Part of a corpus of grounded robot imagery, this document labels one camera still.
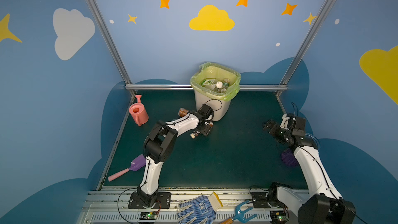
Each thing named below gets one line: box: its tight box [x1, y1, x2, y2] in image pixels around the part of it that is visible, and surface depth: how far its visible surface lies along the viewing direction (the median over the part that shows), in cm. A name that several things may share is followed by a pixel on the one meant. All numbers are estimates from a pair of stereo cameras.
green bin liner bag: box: [190, 61, 242, 102], surface depth 95 cm
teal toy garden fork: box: [220, 200, 258, 224], surface depth 72 cm
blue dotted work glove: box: [176, 191, 223, 224], surface depth 73 cm
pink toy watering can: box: [128, 94, 150, 127], surface depth 98 cm
